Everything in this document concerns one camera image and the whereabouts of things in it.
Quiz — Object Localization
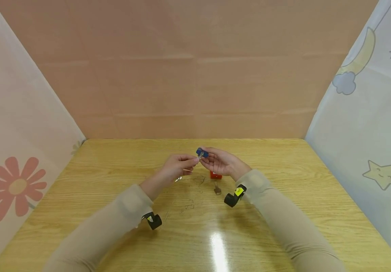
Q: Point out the person's left hand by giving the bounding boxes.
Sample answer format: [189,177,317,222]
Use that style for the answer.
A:
[160,153,200,185]

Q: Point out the person's right hand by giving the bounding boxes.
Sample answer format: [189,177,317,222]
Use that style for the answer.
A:
[200,147,252,181]

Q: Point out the person's left forearm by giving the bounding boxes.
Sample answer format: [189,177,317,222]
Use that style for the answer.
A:
[42,176,170,272]

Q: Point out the person's right forearm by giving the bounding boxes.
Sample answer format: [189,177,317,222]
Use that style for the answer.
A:
[235,168,348,272]

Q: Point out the black wrist band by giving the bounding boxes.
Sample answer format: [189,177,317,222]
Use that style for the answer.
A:
[223,184,247,208]
[141,212,163,230]

